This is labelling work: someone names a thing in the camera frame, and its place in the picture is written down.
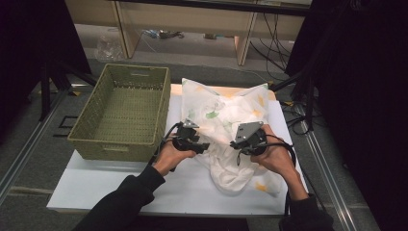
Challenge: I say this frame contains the black hanging cables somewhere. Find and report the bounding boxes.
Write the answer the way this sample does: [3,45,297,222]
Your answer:
[249,13,293,82]

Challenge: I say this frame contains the green woven basket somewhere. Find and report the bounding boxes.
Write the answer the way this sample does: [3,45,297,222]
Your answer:
[66,63,171,164]

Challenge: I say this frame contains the person's left hand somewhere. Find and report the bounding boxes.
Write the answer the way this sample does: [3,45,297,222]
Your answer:
[152,134,197,177]

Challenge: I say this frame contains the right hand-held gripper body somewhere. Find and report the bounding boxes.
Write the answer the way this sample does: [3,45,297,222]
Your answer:
[234,120,269,157]

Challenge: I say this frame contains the black floor cables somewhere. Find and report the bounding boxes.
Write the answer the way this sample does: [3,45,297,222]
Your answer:
[281,100,313,137]

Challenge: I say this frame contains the black metal stand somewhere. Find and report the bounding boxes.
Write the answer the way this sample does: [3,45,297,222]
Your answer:
[38,60,99,123]
[271,70,318,133]

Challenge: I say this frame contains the white cloth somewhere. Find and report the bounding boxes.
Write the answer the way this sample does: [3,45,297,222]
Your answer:
[193,95,277,194]

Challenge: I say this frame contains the blue cable bundle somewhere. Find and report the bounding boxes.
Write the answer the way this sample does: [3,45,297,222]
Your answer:
[140,28,186,41]

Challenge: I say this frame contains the person's dark legs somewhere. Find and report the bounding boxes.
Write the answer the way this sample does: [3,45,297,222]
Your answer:
[128,215,252,231]

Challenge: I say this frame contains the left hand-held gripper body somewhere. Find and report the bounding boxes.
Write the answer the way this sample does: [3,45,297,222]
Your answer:
[172,117,202,155]

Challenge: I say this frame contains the metal floor rail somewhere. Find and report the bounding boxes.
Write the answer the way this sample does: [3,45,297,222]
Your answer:
[300,128,358,231]
[0,84,71,200]

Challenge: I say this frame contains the clear plastic bag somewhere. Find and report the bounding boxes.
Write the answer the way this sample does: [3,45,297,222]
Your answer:
[93,33,125,64]

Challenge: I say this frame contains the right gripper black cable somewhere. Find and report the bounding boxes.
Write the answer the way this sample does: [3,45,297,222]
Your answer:
[265,134,298,217]

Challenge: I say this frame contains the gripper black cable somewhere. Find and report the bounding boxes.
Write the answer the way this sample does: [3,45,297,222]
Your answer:
[265,134,298,217]
[148,121,185,172]

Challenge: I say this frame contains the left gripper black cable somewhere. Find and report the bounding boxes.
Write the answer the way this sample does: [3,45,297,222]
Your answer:
[148,121,185,172]

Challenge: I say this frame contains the light wooden desk frame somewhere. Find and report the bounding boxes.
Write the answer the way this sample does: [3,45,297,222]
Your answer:
[64,0,314,67]

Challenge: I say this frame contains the leaf print pillowcase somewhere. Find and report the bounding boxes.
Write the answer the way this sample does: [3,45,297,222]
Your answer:
[180,77,284,197]

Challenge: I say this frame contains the person's right hand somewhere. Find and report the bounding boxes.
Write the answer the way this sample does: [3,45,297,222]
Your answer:
[250,123,298,177]

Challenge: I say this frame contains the dark curtain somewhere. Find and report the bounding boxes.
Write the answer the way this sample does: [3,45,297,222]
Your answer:
[0,0,92,145]
[284,0,408,231]

